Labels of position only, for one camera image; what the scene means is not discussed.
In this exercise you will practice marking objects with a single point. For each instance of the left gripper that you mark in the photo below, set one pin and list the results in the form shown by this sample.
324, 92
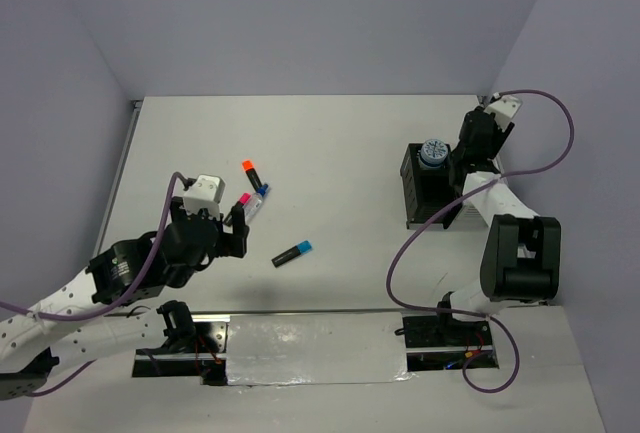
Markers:
236, 243

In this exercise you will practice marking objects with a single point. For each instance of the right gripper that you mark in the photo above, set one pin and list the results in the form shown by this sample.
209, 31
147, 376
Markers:
499, 134

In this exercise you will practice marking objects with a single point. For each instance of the blue white round jar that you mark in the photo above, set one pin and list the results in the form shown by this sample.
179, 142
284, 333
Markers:
433, 154

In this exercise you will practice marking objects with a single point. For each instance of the pink cap highlighter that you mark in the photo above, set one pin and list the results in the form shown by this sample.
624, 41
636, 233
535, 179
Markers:
243, 200

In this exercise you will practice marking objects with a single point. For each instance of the blue cap highlighter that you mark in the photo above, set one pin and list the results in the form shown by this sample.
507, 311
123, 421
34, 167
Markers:
291, 254

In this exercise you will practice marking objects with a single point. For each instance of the orange cap highlighter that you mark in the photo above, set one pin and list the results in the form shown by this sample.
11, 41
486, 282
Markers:
252, 175

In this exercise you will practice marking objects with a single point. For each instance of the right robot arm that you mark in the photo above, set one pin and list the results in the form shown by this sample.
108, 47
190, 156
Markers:
521, 258

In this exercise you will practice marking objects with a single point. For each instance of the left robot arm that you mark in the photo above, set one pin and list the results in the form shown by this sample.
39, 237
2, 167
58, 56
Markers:
106, 308

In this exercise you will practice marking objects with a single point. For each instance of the black slotted organizer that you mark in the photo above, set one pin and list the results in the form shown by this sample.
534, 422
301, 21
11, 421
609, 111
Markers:
426, 190

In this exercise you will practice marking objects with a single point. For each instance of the white slotted organizer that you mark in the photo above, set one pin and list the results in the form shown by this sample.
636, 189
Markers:
472, 213

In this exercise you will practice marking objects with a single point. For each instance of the silver reflective tape sheet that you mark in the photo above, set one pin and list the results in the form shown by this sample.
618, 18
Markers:
315, 349

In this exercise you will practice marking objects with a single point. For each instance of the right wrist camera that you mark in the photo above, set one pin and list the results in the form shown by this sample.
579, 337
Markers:
503, 109

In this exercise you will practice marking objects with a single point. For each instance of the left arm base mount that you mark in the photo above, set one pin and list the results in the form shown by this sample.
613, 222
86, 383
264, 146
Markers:
204, 359

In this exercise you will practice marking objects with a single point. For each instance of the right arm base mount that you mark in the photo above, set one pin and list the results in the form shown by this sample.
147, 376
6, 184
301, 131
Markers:
434, 344

